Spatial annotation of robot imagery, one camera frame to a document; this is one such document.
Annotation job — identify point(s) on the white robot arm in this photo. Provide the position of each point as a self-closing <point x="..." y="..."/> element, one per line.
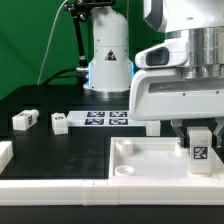
<point x="194" y="26"/>

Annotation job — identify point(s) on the black camera stand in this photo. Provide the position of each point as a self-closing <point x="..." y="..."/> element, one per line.
<point x="80" y="11"/>

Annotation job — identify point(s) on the white square tabletop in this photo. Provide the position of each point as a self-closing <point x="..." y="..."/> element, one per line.
<point x="155" y="158"/>

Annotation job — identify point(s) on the white left fence piece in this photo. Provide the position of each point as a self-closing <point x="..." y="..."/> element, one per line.
<point x="6" y="154"/>

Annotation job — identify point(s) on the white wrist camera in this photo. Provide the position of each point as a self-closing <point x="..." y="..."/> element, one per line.
<point x="160" y="57"/>

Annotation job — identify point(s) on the white front fence wall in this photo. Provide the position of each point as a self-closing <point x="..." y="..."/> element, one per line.
<point x="111" y="192"/>

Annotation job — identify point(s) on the white marker base plate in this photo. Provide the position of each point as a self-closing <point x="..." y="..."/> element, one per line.
<point x="102" y="119"/>

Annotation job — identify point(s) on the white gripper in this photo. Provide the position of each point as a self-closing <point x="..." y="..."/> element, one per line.
<point x="161" y="94"/>

